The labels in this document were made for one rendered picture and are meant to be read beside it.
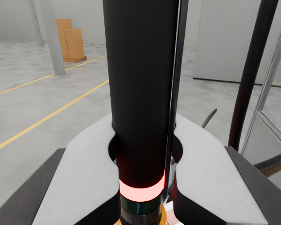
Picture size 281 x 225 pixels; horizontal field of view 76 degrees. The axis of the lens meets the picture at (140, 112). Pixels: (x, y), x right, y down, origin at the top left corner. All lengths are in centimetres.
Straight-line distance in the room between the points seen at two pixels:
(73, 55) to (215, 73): 552
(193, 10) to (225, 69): 704
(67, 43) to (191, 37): 725
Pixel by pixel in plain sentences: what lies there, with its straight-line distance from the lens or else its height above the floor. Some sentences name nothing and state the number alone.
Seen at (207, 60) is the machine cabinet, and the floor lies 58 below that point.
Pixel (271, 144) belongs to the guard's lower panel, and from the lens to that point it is 145.
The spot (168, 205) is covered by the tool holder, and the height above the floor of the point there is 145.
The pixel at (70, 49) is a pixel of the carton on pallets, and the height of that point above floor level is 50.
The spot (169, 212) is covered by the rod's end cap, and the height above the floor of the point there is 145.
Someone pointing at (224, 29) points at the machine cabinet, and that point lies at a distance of 550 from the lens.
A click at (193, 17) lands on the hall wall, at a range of 1218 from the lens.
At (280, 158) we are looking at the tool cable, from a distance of 30.
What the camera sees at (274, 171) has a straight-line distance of 30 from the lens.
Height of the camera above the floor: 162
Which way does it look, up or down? 28 degrees down
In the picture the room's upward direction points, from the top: straight up
